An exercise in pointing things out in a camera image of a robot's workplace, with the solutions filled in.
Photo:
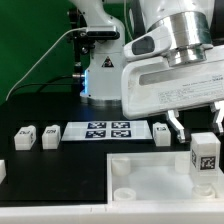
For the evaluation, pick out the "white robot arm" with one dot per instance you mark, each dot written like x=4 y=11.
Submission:
x=154 y=57

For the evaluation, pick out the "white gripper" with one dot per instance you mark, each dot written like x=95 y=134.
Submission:
x=152 y=87

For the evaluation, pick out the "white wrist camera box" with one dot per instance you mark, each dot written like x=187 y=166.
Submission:
x=149 y=45

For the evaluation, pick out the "white front frame wall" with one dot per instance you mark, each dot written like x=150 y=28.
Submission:
x=119 y=212

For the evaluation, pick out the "white block left edge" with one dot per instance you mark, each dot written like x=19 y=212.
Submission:
x=2 y=170

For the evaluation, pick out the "white marker sheet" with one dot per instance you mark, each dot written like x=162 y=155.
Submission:
x=107 y=130

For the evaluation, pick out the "white square table top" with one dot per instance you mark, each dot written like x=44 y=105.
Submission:
x=157 y=177

